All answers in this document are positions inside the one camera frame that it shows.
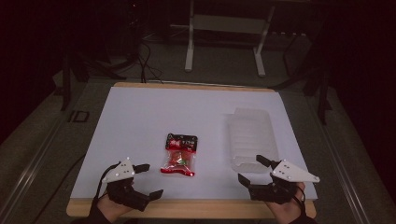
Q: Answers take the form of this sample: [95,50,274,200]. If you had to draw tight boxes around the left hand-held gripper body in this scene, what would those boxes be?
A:
[102,158,151,213]

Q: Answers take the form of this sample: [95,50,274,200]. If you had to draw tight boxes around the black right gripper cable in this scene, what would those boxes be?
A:
[293,185,308,218]

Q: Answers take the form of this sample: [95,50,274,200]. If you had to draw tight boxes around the metal floor rail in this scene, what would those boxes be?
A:
[0,116,69,220]
[316,122,373,224]

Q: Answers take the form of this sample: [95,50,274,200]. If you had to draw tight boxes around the person's right hand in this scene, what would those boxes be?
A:
[265,182,307,224]

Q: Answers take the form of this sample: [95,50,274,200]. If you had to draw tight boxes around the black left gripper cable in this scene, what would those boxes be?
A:
[92,161,122,203]

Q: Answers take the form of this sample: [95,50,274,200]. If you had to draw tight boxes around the red snack packet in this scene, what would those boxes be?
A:
[160,133,199,177]

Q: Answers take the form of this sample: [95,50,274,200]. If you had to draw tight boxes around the white table mat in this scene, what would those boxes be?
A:
[69,86,318,201]

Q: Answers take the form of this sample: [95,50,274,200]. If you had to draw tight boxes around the white metal stand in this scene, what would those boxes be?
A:
[170,0,276,77]

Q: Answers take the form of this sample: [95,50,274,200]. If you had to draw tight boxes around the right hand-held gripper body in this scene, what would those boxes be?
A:
[248,159,320,205]

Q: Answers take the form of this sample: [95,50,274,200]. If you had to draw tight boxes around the black floor cables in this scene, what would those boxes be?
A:
[135,40,164,84]

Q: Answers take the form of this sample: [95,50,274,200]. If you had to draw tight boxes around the black tripod stand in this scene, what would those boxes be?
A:
[270,31,333,125]

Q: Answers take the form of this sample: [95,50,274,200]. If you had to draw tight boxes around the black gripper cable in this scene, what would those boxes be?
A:
[293,185,308,218]
[92,161,122,203]

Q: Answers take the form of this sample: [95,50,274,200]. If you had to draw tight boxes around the clear plastic tray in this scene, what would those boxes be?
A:
[226,107,280,174]

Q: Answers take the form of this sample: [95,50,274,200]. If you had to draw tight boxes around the person's left hand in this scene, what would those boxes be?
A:
[96,194,134,222]

